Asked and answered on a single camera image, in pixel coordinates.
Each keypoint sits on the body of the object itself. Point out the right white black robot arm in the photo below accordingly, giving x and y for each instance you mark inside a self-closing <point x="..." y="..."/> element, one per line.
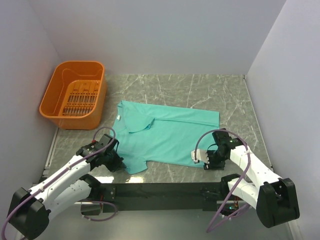
<point x="274" y="198"/>

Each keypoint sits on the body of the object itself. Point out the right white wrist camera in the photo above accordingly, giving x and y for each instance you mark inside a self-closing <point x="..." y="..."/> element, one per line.
<point x="200" y="155"/>

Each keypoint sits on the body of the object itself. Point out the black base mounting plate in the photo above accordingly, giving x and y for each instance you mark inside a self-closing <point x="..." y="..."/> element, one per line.
<point x="164" y="196"/>

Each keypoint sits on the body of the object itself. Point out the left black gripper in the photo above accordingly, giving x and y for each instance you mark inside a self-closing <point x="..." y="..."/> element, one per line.
<point x="118" y="164"/>

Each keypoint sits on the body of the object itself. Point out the orange plastic basket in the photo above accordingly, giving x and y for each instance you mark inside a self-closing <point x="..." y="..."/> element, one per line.
<point x="75" y="96"/>

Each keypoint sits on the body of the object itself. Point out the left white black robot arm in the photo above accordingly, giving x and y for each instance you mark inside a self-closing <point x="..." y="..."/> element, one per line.
<point x="31" y="210"/>

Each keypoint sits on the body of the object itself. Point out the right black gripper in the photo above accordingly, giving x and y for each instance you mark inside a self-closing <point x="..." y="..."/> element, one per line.
<point x="212" y="166"/>

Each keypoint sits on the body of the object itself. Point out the teal t shirt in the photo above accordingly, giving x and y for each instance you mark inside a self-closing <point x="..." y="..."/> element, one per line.
<point x="159" y="133"/>

